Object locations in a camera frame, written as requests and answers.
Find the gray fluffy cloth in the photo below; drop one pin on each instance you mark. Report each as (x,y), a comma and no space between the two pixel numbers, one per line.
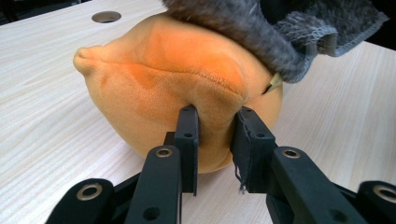
(243,28)

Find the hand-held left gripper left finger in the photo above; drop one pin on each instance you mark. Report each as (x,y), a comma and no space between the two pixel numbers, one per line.
(162,186)

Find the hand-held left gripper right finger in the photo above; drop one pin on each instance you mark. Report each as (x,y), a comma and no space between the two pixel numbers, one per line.
(280,180)

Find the orange plush toy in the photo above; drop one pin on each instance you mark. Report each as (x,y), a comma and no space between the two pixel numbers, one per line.
(140,93)

